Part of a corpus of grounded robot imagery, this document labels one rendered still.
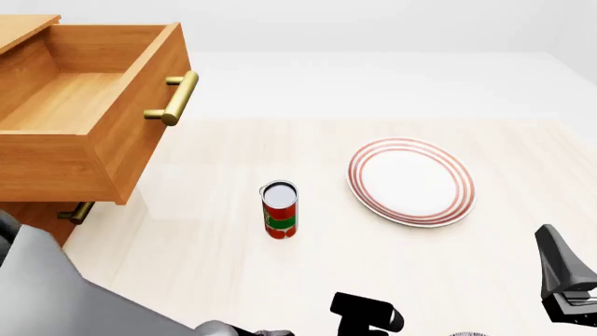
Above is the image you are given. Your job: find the white plate with red rings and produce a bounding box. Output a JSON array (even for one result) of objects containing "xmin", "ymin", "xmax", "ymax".
[{"xmin": 346, "ymin": 136, "xmax": 478, "ymax": 230}]

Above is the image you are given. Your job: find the red and green tin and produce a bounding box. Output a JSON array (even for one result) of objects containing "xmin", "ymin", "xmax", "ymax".
[{"xmin": 258, "ymin": 179, "xmax": 300, "ymax": 241}]

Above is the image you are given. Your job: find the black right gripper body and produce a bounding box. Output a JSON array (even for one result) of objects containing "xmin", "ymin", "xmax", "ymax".
[{"xmin": 541, "ymin": 280, "xmax": 597, "ymax": 329}]

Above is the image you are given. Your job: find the closed wooden drawer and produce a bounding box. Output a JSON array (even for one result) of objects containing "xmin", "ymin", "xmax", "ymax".
[{"xmin": 0, "ymin": 201, "xmax": 96, "ymax": 248}]

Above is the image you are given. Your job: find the short brass drawer handle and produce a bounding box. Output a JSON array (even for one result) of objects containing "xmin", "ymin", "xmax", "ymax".
[{"xmin": 56, "ymin": 201, "xmax": 96, "ymax": 226}]

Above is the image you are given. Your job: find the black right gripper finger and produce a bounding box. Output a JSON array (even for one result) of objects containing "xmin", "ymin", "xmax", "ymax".
[{"xmin": 534, "ymin": 223, "xmax": 597, "ymax": 300}]

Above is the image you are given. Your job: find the open wooden drawer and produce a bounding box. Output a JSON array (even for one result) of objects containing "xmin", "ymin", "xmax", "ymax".
[{"xmin": 0, "ymin": 21, "xmax": 193, "ymax": 206}]

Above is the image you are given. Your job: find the wooden cabinet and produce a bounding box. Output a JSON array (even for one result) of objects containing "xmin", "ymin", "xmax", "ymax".
[{"xmin": 0, "ymin": 14, "xmax": 62, "ymax": 56}]

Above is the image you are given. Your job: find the black plate on stalk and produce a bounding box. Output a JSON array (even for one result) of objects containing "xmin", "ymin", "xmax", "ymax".
[{"xmin": 329, "ymin": 291, "xmax": 406, "ymax": 336}]

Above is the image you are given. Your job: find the long brass drawer handle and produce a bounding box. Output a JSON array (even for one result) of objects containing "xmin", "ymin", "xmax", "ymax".
[{"xmin": 143, "ymin": 70, "xmax": 201, "ymax": 128}]

